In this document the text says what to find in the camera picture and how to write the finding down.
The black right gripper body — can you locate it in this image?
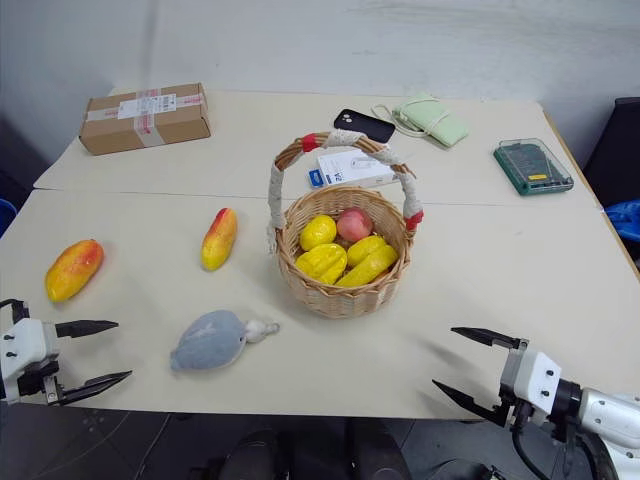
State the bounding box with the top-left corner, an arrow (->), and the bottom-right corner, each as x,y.
498,338 -> 537,430

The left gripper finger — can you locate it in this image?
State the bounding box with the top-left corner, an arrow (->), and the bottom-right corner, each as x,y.
54,319 -> 120,339
49,370 -> 134,407

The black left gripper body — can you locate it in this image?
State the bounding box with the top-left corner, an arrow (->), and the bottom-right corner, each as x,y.
17,355 -> 67,407

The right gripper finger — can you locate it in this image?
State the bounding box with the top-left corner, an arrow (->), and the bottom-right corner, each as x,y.
431,379 -> 507,428
450,326 -> 529,352

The large yellow red mango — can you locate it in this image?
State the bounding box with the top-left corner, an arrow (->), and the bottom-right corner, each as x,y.
44,239 -> 106,304

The grey plush toy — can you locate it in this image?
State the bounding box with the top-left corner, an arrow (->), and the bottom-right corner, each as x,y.
169,309 -> 282,373

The yellow banana piece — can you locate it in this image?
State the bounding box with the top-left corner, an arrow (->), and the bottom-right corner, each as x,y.
334,244 -> 400,288

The blue object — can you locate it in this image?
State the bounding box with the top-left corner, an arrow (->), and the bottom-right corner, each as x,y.
0,198 -> 19,237

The slim yellow red mango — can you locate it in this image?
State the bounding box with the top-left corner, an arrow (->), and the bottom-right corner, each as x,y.
200,207 -> 239,273

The pink peach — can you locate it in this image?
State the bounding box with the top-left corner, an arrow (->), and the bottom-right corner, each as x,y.
335,207 -> 376,245

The green screwdriver bit case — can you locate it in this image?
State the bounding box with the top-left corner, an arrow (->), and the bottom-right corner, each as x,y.
492,137 -> 576,198

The blue plastic bag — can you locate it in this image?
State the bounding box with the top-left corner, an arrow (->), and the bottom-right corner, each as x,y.
603,198 -> 640,267

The yellow lemon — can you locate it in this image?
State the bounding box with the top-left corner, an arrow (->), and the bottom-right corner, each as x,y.
299,214 -> 339,252

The taped brown cardboard box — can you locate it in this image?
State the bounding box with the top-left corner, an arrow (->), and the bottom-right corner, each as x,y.
78,82 -> 213,157

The white box with blue label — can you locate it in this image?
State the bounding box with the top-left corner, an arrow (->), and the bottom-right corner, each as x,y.
305,147 -> 402,191

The black chair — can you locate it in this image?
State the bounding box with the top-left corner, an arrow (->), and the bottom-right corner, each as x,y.
581,96 -> 640,212

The black phone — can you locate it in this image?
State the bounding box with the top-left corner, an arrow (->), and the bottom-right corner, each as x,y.
333,108 -> 397,145

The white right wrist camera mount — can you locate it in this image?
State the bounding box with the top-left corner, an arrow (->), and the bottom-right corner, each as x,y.
513,349 -> 564,417

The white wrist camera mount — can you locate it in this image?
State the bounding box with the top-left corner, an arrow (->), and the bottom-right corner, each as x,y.
513,349 -> 564,417
0,318 -> 61,402

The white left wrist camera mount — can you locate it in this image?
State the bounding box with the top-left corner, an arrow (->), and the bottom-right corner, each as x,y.
0,318 -> 61,402

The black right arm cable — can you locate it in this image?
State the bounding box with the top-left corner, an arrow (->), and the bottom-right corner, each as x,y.
510,423 -> 619,480

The wicker basket with handle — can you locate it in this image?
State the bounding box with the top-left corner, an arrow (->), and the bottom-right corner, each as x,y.
263,130 -> 426,320

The green pouch with white cord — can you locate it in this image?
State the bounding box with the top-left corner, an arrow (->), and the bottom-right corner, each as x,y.
370,91 -> 471,151

